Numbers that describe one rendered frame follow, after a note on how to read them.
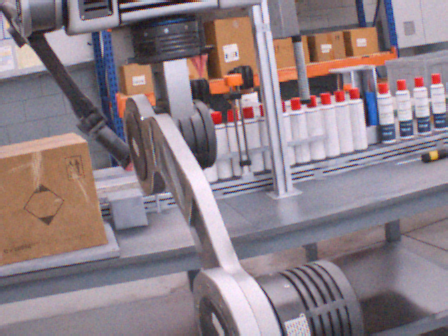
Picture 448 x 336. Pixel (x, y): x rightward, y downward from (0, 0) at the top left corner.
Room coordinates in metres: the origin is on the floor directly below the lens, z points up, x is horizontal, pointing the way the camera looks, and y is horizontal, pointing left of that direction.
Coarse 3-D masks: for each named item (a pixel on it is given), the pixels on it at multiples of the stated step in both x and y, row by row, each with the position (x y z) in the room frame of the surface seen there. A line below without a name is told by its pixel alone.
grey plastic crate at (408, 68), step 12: (396, 60) 4.11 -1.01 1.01; (408, 60) 4.15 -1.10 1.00; (420, 60) 3.75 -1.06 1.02; (432, 60) 3.74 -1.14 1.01; (444, 60) 3.78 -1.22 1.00; (396, 72) 3.98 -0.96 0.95; (408, 72) 4.15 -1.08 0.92; (420, 72) 3.77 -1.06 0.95; (432, 72) 3.74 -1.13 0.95; (444, 72) 3.78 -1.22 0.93; (408, 84) 3.89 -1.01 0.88; (432, 84) 3.74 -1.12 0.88; (444, 84) 3.78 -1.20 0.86
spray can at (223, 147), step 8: (216, 112) 2.15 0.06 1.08; (216, 120) 2.13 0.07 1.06; (216, 128) 2.12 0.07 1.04; (224, 128) 2.13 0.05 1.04; (224, 136) 2.13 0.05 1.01; (224, 144) 2.12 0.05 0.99; (224, 152) 2.12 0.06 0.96; (216, 160) 2.13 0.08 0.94; (224, 160) 2.12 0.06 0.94; (224, 168) 2.12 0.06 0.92; (224, 176) 2.12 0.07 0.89; (232, 176) 2.13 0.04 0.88
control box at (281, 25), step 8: (272, 0) 2.02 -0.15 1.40; (280, 0) 2.02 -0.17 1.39; (288, 0) 2.10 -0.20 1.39; (272, 8) 2.02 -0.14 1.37; (280, 8) 2.01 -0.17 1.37; (288, 8) 2.09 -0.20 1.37; (272, 16) 2.02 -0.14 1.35; (280, 16) 2.01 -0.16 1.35; (288, 16) 2.07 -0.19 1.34; (296, 16) 2.16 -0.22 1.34; (272, 24) 2.02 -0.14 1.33; (280, 24) 2.01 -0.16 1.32; (288, 24) 2.06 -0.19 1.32; (296, 24) 2.15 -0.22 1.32; (272, 32) 2.02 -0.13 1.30; (280, 32) 2.01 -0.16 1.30; (288, 32) 2.05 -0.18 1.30; (296, 32) 2.13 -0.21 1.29
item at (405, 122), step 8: (400, 80) 2.29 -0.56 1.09; (400, 88) 2.29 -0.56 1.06; (400, 96) 2.28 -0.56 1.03; (408, 96) 2.28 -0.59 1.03; (400, 104) 2.28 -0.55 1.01; (408, 104) 2.28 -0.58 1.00; (400, 112) 2.29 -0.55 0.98; (408, 112) 2.28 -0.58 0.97; (400, 120) 2.29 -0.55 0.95; (408, 120) 2.28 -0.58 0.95; (400, 128) 2.29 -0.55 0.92; (408, 128) 2.28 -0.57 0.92; (400, 136) 2.30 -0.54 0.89; (408, 136) 2.28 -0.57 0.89
